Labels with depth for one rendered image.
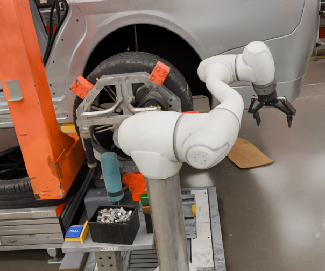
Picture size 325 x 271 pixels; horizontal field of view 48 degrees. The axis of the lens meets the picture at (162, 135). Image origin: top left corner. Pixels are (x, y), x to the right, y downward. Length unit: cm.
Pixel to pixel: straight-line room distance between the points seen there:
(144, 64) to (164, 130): 97
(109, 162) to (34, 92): 49
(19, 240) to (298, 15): 206
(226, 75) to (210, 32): 77
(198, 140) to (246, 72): 58
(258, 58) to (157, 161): 59
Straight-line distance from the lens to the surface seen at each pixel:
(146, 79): 181
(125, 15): 216
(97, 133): 208
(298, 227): 254
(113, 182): 193
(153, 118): 98
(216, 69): 140
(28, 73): 181
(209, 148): 88
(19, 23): 178
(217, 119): 95
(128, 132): 100
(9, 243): 248
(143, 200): 167
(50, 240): 237
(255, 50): 138
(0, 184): 243
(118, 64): 190
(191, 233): 227
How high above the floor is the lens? 157
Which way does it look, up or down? 24 degrees down
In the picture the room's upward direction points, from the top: 7 degrees counter-clockwise
